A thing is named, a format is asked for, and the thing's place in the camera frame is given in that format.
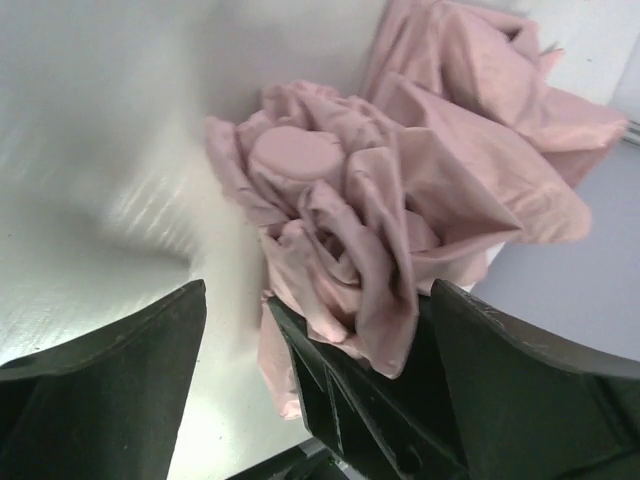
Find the pink folding umbrella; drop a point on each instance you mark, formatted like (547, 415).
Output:
(455, 144)

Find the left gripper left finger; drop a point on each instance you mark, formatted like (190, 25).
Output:
(108, 404)

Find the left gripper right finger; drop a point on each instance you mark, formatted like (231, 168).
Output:
(530, 404)

